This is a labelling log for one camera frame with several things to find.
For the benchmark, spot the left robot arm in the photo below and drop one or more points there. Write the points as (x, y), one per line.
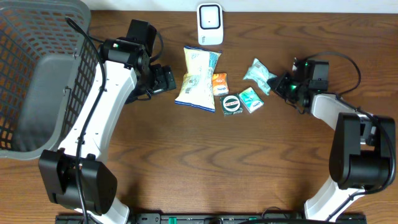
(75, 175)

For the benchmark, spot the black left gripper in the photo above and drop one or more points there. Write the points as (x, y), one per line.
(165, 78)

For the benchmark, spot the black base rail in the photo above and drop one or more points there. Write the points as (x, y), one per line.
(155, 218)

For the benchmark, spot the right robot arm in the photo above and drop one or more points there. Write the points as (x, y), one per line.
(363, 153)

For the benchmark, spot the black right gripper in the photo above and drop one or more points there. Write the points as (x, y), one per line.
(277, 84)

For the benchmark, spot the white barcode scanner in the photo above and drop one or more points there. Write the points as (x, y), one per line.
(210, 24)

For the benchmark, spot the teal Kleenex tissue pack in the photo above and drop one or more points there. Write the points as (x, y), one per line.
(250, 99)

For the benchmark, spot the white snack bag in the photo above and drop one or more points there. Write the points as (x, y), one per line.
(197, 87)

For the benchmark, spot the green Zam-Buk box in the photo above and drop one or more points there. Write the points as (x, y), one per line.
(231, 104)

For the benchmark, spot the grey plastic basket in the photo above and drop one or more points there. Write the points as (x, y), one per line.
(47, 71)

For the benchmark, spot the orange Kleenex tissue pack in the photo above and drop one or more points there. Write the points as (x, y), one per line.
(220, 84)

